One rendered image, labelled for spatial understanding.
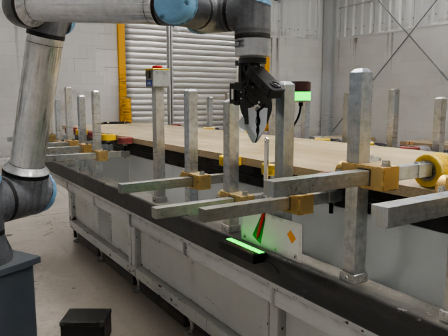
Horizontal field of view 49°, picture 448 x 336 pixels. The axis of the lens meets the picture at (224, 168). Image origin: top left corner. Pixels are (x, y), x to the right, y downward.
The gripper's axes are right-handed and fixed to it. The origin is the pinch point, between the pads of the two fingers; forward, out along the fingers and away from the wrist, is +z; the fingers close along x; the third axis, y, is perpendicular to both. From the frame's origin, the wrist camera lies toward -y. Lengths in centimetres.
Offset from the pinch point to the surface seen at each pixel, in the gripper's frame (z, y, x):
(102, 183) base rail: 31, 131, -4
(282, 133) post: -1.1, -2.9, -6.1
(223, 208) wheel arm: 15.1, -7.2, 14.7
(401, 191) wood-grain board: 12.4, -25.1, -25.5
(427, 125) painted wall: 41, 466, -746
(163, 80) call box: -17, 71, -9
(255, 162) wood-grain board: 11.9, 34.9, -25.4
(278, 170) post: 8.6, -1.5, -6.1
